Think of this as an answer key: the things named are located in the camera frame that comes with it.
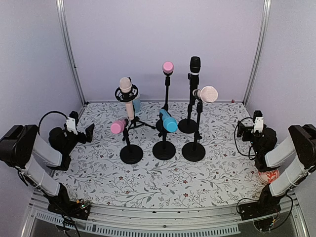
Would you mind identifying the blue microphone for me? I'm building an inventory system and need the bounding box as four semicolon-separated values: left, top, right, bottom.
159;109;178;133

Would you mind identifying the beige pink microphone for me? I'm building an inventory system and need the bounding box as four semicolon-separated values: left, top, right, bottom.
192;86;218;103

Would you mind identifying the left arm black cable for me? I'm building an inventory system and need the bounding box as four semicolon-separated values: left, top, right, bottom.
37;111;69;136

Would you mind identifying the right aluminium frame post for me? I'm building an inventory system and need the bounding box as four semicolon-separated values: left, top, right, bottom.
242;0;272;107

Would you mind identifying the aluminium frame post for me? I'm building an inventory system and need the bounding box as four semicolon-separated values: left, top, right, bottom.
242;0;272;107
56;0;86;106

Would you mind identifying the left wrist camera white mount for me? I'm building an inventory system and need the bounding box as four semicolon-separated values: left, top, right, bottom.
66;117;78;135

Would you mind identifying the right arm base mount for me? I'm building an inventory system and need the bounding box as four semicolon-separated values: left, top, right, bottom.
236;197;281;220

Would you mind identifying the red white patterned bowl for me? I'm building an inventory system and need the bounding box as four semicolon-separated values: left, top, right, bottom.
257;169;280;184

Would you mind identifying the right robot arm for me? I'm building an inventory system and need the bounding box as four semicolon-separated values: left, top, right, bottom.
234;117;316;215

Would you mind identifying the black tripod shockmount stand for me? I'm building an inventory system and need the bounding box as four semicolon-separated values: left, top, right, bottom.
115;77;156;130

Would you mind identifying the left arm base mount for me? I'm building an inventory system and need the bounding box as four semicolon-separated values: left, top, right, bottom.
46;196;90;220

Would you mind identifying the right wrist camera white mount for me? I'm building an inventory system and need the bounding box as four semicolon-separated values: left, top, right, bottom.
252;117;264;134

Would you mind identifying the front aluminium rail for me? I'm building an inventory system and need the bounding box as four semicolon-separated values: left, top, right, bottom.
21;192;310;237

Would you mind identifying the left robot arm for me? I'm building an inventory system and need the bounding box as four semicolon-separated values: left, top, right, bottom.
0;124;95;197

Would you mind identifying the left aluminium frame post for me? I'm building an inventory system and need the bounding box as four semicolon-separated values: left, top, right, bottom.
56;0;86;106

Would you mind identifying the pink microphone back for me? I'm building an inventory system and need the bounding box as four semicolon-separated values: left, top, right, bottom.
162;61;174;75

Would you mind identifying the black microphone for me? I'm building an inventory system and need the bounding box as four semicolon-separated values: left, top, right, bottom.
188;56;201;100

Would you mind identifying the light blue cup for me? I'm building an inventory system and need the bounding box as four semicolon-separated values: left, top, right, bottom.
133;93;141;113

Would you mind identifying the beige microphone in shockmount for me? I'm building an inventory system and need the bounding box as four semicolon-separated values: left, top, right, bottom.
119;77;134;120

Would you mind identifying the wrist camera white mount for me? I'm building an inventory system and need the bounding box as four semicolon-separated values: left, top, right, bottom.
66;117;78;135
252;117;264;134

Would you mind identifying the floral table mat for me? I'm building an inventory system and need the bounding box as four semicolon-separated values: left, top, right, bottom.
54;102;264;208

